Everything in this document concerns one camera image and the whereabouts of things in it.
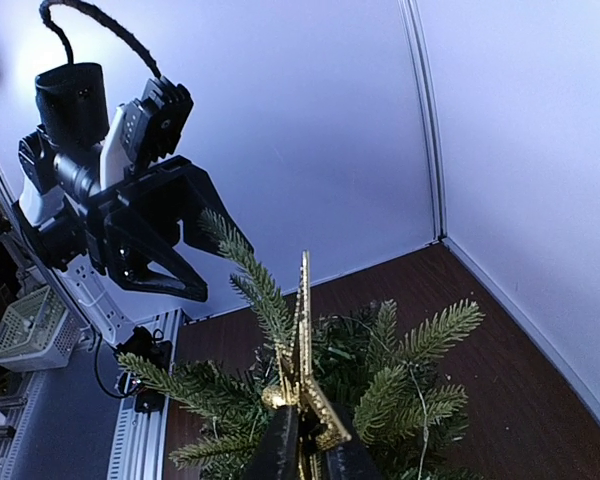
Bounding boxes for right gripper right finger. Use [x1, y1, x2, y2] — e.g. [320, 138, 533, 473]
[319, 404, 382, 480]

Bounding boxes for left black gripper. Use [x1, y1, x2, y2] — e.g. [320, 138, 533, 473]
[84, 156, 254, 303]

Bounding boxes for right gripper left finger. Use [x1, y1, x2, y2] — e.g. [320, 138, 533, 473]
[241, 406, 300, 480]

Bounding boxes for gold star red ornament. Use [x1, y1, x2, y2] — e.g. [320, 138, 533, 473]
[262, 250, 351, 451]

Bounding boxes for thin wire string lights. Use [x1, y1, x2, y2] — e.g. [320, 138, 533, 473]
[328, 302, 427, 479]

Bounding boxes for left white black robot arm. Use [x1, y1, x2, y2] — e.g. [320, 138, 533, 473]
[13, 63, 229, 346]

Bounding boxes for small green christmas tree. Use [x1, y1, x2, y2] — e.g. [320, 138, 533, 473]
[118, 210, 484, 479]

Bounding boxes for white plastic crate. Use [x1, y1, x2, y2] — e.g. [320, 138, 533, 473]
[0, 286, 80, 372]

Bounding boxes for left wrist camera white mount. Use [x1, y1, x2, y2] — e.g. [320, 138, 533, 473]
[99, 77, 194, 190]

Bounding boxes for front aluminium rail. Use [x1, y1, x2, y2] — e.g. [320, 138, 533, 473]
[0, 307, 186, 480]

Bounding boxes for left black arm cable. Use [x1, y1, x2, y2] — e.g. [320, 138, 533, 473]
[38, 0, 164, 81]

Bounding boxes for left aluminium frame post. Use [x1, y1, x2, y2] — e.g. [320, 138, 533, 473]
[399, 0, 448, 242]

